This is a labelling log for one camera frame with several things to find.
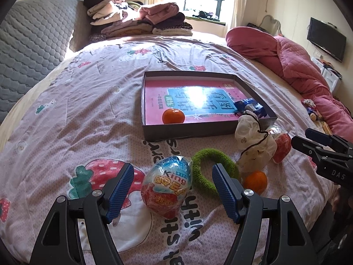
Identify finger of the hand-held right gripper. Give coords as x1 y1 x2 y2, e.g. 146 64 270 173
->
305 128 353 155
291 135 327 158

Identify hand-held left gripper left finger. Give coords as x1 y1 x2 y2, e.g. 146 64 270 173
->
30 163 135 265

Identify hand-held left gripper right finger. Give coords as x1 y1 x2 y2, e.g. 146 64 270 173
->
212 163 323 265

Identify green fuzzy ring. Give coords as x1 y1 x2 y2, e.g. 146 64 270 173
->
191 148 240 194

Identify blue and red toy egg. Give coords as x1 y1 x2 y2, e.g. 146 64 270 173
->
141 155 193 219

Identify shallow grey cardboard box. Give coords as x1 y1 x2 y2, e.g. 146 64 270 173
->
141 71 278 142

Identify small colourful toy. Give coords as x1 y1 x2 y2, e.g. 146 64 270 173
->
302 98 325 122

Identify orange tangerine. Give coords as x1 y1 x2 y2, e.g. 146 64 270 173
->
244 170 268 195
162 109 185 124

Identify white storage box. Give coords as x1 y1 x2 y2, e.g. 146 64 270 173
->
314 57 343 94

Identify blue snack packet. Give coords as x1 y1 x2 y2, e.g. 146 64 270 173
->
233 98 267 118

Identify pink quilted blanket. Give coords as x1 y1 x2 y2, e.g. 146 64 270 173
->
225 27 353 133

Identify black flat television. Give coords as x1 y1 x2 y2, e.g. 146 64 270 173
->
307 17 347 63

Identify pink and blue book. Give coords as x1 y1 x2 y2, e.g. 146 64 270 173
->
145 79 269 125

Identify dark clothes on windowsill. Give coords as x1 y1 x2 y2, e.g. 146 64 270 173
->
190 10 221 23

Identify grey quilted mattress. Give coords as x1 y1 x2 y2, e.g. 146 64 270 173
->
0 0 84 122

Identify pile of folded clothes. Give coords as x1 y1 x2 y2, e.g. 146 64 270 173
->
83 0 193 41

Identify white cloth drawstring pouch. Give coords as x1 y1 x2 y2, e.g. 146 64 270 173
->
234 110 277 178

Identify curved metal bed frame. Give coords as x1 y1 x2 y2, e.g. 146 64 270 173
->
259 15 282 37

